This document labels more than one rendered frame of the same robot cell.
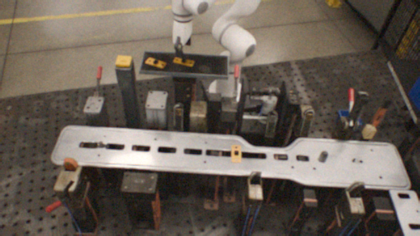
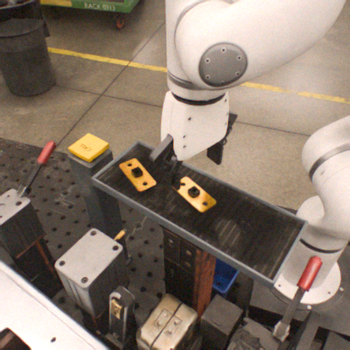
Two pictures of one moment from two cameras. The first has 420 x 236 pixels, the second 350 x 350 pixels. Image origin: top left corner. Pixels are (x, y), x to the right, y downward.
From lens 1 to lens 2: 0.95 m
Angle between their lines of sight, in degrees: 25
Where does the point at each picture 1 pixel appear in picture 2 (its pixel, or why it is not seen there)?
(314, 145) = not seen: outside the picture
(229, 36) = (334, 173)
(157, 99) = (89, 258)
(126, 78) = (87, 180)
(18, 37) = (123, 81)
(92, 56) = not seen: hidden behind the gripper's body
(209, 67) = (240, 231)
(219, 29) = (318, 150)
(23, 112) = (8, 166)
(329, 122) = not seen: outside the picture
